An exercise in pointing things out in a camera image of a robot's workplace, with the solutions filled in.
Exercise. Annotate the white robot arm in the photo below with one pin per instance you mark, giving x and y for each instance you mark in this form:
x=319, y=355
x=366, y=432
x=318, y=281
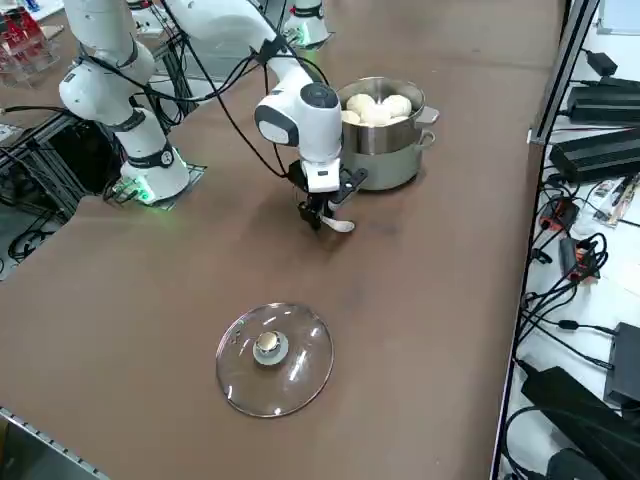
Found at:
x=310, y=125
x=310, y=30

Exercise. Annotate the black equipment box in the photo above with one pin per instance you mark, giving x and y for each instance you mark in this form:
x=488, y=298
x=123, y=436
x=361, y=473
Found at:
x=625, y=365

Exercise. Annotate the white steamed bun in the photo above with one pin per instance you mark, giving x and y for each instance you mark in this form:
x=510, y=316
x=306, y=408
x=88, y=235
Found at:
x=351, y=118
x=397, y=104
x=375, y=116
x=361, y=104

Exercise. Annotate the aluminium frame post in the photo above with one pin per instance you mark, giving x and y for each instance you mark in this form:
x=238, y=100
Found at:
x=560, y=85

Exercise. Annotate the aluminium rail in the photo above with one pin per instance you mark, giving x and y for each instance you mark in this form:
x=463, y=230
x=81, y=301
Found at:
x=50, y=444

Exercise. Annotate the steel cooking pot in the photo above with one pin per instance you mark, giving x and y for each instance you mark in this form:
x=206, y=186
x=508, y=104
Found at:
x=390, y=172

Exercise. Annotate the white ceramic soup spoon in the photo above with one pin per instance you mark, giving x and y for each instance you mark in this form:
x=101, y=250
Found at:
x=345, y=226

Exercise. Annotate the glass pot lid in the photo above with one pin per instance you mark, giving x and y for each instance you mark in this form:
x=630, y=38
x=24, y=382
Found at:
x=300, y=370

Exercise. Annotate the steel arm base plate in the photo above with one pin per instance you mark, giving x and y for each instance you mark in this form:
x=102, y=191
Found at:
x=197, y=171

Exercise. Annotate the flat black power brick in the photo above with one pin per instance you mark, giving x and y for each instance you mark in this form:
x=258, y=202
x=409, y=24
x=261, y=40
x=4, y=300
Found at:
x=605, y=107

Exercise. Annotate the small black adapter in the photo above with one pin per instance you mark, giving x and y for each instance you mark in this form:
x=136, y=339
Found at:
x=602, y=62

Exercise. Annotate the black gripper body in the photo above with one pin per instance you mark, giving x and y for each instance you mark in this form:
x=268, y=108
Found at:
x=345, y=192

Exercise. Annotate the steel steamer insert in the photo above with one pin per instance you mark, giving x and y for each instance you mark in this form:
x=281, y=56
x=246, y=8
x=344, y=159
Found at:
x=385, y=140

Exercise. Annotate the clear acrylic shelf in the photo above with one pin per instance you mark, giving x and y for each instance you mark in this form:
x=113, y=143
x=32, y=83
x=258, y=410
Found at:
x=30, y=65

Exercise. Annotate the large black power brick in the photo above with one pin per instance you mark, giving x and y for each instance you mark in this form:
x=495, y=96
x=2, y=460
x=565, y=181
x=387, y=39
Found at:
x=595, y=155

